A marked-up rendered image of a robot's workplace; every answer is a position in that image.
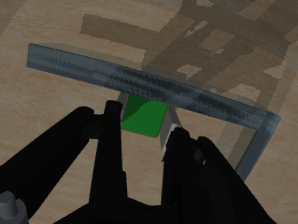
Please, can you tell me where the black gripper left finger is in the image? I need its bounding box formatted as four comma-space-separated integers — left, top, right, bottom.
0, 92, 131, 224

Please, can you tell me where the green cube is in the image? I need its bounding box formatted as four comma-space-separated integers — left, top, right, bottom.
121, 94, 169, 138

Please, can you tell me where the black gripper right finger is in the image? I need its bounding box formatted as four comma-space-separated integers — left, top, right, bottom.
159, 105, 277, 224

